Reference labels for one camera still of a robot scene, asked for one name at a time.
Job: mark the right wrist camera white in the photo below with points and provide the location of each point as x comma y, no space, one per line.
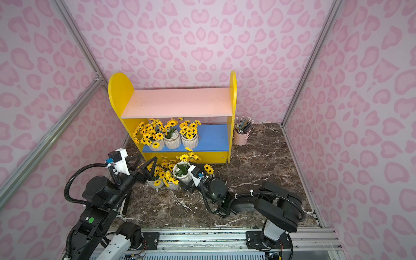
196,174

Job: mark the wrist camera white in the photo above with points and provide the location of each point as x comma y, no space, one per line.
196,174
117,161

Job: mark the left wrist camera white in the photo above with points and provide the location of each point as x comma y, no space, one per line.
117,161

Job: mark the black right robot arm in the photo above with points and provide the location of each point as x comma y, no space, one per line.
281,208

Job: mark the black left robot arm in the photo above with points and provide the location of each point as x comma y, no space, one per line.
103,199

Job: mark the sunflower pot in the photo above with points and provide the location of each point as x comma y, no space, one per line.
181,169
172,137
150,134
157,182
167,176
189,133
208,170

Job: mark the pink cup with pencils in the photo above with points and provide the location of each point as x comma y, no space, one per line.
242,129

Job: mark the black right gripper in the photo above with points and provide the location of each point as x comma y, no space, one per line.
192,181

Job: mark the back left aluminium post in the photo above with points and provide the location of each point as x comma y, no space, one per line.
79,39

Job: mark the aluminium frame profile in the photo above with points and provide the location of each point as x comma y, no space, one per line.
27,165
334,12

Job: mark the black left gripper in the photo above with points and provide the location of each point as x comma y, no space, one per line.
137,169

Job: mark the left aluminium frame profile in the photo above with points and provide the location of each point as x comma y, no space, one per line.
27,165

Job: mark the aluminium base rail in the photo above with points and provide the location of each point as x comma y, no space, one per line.
308,243

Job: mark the yellow two-tier shelf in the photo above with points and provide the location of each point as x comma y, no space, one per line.
134,107

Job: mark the right aluminium frame profile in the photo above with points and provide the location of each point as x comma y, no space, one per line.
334,12

